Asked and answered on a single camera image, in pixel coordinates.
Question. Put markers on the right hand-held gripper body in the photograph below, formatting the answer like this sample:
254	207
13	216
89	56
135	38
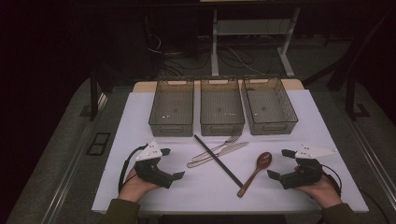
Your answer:
306	174

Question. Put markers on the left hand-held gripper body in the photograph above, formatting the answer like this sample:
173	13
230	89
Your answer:
152	174

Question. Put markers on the brown wooden spoon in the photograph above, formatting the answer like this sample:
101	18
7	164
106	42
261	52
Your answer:
264	160

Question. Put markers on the transparent grey plastic basket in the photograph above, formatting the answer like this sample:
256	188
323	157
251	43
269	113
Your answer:
172	107
267	105
221	107

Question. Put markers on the metal fork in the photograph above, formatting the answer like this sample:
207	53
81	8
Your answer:
218	146

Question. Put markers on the metal knife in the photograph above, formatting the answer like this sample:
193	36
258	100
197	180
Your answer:
232	148

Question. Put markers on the person's left hand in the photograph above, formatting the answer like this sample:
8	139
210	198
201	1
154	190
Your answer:
134	188

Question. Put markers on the person's right hand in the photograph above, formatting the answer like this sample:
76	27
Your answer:
325	193

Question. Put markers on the black metal stand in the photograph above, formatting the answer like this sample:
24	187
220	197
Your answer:
350	96
93	96

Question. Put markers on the metal floor rail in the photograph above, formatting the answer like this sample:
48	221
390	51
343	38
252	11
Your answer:
373	161
67	180

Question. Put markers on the white metal desk frame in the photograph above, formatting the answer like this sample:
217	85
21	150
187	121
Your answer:
214	46

